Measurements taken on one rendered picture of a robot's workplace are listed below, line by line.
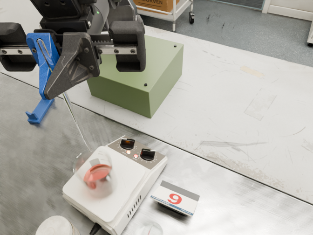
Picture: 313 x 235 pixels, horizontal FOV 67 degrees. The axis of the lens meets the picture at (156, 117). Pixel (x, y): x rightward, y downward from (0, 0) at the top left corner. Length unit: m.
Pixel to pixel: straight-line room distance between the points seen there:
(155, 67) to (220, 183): 0.34
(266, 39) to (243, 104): 2.12
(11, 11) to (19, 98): 1.19
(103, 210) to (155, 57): 0.42
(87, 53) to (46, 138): 0.44
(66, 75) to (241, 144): 0.48
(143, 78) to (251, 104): 0.32
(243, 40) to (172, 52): 2.08
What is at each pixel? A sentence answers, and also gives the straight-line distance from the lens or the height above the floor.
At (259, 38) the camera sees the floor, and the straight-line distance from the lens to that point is 2.82.
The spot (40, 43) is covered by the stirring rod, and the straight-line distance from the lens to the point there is 0.26.
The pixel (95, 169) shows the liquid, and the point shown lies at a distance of 0.47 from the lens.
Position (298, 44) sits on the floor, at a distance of 2.86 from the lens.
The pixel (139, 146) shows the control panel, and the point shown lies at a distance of 0.57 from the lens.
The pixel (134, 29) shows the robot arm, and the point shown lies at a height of 1.28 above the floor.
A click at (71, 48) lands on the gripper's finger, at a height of 1.26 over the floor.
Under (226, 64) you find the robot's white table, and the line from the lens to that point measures 0.86.
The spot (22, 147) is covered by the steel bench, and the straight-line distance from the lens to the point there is 0.72.
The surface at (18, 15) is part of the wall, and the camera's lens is 2.01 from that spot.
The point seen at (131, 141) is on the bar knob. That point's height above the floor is 0.96.
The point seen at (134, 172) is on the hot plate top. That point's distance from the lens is 0.48.
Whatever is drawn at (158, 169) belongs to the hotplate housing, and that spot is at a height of 0.94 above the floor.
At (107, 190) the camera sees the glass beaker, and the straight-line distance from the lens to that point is 0.44.
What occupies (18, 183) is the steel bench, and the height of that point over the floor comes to 0.90.
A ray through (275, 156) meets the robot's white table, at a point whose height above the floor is 0.90.
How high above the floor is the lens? 1.41
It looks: 50 degrees down
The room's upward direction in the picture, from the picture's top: 3 degrees counter-clockwise
